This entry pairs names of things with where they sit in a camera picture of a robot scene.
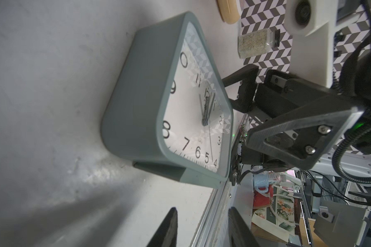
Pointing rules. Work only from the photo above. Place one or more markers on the orange round clock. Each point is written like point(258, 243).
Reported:
point(230, 10)

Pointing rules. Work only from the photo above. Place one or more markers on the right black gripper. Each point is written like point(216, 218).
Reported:
point(297, 121)

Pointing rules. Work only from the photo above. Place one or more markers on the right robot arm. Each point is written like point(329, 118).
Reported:
point(361, 123)

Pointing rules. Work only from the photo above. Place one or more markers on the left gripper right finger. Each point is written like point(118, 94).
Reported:
point(240, 234)

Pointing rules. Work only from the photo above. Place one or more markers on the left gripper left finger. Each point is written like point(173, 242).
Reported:
point(166, 234)

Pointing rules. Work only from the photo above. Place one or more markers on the large green analog clock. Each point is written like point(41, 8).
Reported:
point(169, 112)

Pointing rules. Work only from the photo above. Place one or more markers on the jar with black lid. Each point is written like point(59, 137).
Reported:
point(257, 43)

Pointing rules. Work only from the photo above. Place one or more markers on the aluminium front rail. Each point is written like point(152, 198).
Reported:
point(213, 228)

